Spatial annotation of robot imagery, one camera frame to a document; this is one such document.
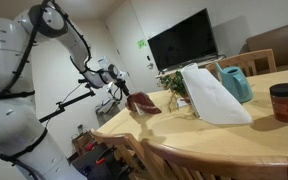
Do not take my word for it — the brown sofa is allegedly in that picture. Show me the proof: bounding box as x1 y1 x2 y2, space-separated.
240 25 288 71

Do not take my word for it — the red patterned towel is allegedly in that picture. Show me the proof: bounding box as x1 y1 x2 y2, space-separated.
125 92 161 114

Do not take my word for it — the green sticky note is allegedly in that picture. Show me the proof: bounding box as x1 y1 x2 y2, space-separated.
137 39 147 49

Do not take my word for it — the black flat-screen television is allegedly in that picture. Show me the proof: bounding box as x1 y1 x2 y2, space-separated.
148 8 218 71

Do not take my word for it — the wooden chair near front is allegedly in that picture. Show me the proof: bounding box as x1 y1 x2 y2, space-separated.
141 139 288 180

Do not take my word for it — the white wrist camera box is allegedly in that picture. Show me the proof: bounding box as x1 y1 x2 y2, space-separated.
97 57 128 94

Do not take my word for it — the black camera on stand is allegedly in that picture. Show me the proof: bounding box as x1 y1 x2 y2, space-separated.
39 79 95 123

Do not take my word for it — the black-lidded brown jar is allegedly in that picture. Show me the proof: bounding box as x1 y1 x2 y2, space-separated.
269 83 288 123

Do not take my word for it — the white tv stand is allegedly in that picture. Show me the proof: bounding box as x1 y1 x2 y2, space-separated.
155 54 227 80

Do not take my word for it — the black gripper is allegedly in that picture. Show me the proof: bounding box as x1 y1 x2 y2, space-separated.
115 79 130 96

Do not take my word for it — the white paper under plant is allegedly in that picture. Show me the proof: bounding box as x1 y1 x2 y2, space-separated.
176 98 189 108

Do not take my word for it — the grey cloth pile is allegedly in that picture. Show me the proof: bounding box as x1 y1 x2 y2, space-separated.
95 98 120 115

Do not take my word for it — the wooden chair near left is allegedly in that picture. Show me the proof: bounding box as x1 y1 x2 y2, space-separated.
90 130 153 180

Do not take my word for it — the teal watering can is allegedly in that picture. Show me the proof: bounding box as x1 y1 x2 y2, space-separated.
215 63 253 103

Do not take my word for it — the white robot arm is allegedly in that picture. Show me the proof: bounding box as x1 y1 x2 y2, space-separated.
0 0 126 180

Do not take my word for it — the potted green plant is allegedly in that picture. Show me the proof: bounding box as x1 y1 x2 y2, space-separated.
159 70 191 112

